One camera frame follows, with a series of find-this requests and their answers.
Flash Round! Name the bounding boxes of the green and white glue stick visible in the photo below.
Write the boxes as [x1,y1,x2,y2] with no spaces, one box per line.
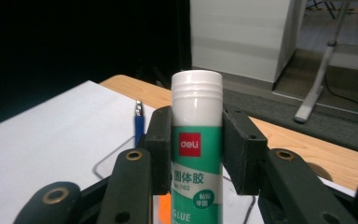
[170,69,225,224]

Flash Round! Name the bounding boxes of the white table mat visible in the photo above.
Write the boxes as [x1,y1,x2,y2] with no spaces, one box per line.
[0,79,357,224]

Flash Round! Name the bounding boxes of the white cabinet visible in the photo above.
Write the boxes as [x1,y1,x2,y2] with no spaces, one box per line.
[189,0,308,91]

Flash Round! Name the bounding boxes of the blue pen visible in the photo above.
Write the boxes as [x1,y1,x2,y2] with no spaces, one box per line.
[133,99,146,148]

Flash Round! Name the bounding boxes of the black floor cables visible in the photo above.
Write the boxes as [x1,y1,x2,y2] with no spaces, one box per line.
[322,8,358,114]

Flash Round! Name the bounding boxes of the wooden table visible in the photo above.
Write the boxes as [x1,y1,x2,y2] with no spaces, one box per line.
[99,73,358,191]

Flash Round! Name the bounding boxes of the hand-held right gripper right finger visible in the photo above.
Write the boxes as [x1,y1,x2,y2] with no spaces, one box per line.
[222,107,269,196]

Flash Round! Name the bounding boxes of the orange highlighter marker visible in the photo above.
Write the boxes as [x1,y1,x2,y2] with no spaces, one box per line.
[158,192,172,224]

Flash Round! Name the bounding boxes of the dark curtain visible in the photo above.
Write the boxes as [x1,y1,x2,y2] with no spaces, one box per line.
[0,0,192,133]

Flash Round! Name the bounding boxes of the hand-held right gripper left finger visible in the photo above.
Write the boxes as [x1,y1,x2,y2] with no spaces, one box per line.
[144,105,172,196]

